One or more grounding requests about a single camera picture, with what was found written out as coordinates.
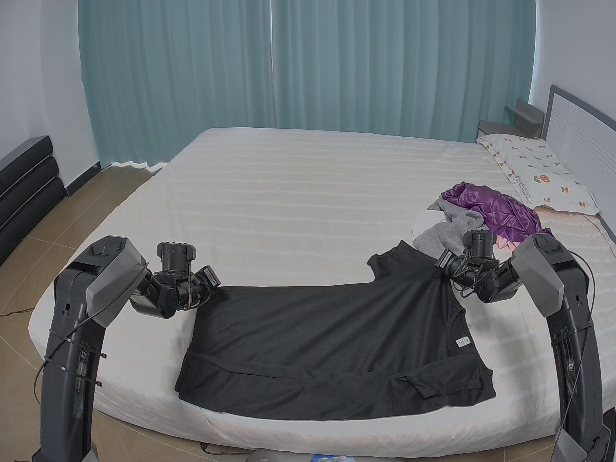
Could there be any bed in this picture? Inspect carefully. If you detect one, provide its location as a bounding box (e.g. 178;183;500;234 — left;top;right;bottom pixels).
28;84;616;456

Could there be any white printed pillow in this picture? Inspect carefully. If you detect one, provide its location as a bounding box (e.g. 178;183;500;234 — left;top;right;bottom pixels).
476;133;602;216

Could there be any white garment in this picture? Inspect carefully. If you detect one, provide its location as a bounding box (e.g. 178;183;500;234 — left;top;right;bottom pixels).
411;210;448;237

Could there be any grey garment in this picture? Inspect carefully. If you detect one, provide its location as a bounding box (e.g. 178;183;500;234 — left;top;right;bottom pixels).
411;200;487;259

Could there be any grey bedside table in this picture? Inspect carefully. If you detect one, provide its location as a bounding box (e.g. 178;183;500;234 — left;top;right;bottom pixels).
477;97;545;138

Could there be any blue-green curtain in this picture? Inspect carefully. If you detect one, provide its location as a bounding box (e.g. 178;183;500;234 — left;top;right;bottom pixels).
269;0;536;141
78;0;276;171

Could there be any purple satin garment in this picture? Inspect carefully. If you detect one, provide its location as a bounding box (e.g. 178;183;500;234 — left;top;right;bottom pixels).
442;181;553;242

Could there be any black T-shirt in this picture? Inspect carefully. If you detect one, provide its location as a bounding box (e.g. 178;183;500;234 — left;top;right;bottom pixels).
174;240;496;421

